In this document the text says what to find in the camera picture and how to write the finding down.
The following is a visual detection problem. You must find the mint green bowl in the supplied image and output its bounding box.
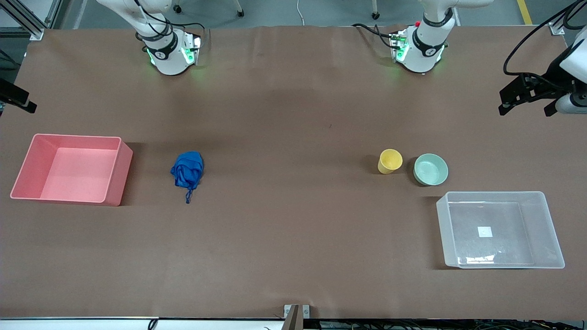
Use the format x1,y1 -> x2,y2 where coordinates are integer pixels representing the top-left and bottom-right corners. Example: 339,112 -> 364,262
413,153 -> 449,186

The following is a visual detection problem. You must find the yellow plastic cup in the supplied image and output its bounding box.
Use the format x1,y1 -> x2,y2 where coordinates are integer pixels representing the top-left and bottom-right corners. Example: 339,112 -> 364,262
377,149 -> 404,175

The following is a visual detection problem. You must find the blue cloth bag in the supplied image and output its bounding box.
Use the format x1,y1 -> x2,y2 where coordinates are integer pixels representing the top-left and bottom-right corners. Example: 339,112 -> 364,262
171,151 -> 205,204

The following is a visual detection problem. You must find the pink plastic box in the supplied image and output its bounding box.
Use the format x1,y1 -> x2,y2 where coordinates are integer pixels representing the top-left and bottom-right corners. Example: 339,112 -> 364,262
10,133 -> 133,207

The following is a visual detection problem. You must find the clear plastic box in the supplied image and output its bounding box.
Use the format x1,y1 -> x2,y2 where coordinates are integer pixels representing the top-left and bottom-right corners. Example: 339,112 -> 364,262
436,191 -> 565,269

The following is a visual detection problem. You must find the brown table cover sheet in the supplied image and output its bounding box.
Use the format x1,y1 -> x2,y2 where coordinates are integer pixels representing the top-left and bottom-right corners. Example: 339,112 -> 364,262
0,25 -> 587,320

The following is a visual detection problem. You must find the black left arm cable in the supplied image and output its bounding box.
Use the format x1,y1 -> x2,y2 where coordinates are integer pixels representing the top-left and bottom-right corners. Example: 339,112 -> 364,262
503,0 -> 587,85

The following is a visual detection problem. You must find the aluminium frame profile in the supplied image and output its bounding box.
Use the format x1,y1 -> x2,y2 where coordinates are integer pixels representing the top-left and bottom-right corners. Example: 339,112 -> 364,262
0,0 -> 62,41
548,0 -> 587,36

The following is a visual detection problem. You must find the black left base cable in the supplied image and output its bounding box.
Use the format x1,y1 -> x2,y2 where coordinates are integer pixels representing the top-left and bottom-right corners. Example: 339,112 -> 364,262
352,23 -> 396,49

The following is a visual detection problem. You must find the black base cable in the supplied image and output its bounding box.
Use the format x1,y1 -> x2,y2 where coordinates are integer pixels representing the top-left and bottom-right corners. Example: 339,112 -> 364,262
352,23 -> 396,49
134,0 -> 211,52

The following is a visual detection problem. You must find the black right base cable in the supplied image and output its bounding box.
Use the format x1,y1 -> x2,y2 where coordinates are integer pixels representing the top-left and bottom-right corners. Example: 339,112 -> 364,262
134,0 -> 211,52

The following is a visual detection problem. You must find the metal table edge bracket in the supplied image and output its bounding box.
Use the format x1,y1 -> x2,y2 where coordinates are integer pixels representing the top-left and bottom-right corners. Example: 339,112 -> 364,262
283,304 -> 310,330

